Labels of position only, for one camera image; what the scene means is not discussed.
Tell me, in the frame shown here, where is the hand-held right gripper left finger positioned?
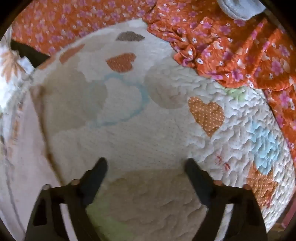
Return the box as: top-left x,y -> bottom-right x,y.
24,157 -> 109,241

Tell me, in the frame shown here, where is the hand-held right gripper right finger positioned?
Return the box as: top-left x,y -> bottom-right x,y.
185,158 -> 269,241

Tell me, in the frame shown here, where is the pale pink garment grey print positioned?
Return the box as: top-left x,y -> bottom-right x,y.
0,86 -> 63,234

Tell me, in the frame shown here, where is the white heart patchwork quilt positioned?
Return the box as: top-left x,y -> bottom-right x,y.
30,19 -> 296,241

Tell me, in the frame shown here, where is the crumpled orange floral cloth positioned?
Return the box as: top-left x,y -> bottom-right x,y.
142,0 -> 296,160

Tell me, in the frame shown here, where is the white floral pillow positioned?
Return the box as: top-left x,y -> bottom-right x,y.
0,25 -> 35,112

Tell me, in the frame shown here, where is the orange floral bed sheet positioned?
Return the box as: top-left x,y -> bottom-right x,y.
10,0 -> 160,56

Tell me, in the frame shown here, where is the grey folded towel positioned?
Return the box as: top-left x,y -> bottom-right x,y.
218,0 -> 266,20

